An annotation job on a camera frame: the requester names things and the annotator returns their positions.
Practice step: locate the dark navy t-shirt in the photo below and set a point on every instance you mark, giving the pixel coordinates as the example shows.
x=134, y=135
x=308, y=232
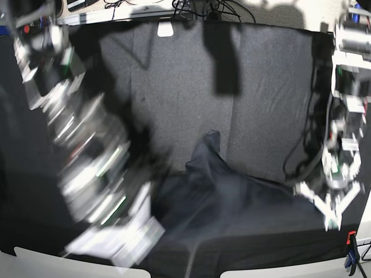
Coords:
x=211, y=199

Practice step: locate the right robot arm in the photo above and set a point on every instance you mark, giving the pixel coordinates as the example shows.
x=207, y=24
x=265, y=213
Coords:
x=96, y=141

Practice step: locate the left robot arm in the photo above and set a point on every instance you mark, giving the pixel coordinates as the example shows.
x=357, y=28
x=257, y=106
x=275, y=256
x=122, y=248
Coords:
x=350, y=91

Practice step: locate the black felt table cover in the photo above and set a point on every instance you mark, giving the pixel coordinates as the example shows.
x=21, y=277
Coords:
x=263, y=88

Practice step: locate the blue clamp near right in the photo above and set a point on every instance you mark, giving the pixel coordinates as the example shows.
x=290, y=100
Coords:
x=352, y=254

